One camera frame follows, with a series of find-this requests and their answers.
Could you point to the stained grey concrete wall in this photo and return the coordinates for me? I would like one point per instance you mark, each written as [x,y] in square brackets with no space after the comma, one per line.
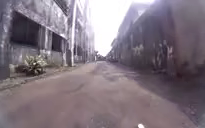
[163,40]

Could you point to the weathered grey concrete building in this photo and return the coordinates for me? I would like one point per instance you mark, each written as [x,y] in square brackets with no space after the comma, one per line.
[40,30]

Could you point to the green leafy bush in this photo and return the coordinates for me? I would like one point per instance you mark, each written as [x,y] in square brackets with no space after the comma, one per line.
[35,65]

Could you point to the robot's own part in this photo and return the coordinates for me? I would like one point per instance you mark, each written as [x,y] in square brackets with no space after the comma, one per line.
[140,126]

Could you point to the pale concrete pole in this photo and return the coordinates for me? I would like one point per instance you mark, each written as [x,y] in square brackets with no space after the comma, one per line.
[72,33]

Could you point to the weedy grass verge strip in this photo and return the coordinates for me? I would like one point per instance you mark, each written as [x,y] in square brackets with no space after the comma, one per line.
[26,78]

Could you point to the worn grey asphalt road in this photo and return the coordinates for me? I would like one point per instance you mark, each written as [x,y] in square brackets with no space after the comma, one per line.
[100,96]

